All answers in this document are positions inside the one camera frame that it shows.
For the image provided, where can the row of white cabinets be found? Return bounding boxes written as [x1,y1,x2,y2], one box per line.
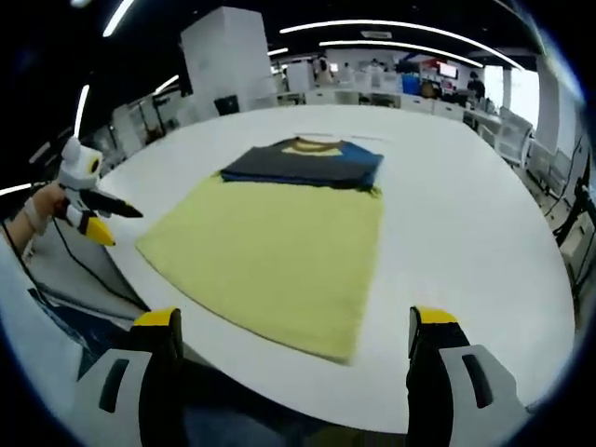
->
[274,88,467,117]

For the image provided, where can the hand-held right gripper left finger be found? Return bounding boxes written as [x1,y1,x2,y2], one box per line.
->
[74,305,187,447]

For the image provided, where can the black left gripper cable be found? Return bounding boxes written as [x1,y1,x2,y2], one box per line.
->
[49,216,151,312]

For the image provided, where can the black tripod stand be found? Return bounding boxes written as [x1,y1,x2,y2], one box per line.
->
[551,134,596,243]

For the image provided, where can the white square pillar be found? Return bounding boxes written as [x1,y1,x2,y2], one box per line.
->
[180,6,276,123]

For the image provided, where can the white wristband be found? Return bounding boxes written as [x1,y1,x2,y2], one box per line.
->
[22,197,47,234]

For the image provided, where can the person's left hand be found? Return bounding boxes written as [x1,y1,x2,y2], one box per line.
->
[39,183,71,220]

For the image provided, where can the yellow garment blue grey sleeves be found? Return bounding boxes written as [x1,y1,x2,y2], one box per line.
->
[134,135,386,365]

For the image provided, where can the thin black cord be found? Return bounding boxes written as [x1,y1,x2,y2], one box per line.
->
[0,223,34,269]

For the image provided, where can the person's white shirt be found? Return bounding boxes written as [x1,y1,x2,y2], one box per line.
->
[0,241,136,411]

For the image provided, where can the table socket strip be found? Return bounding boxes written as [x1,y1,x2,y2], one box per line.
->
[292,132,397,143]

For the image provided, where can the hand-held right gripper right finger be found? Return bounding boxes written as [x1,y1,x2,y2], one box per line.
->
[404,305,530,447]

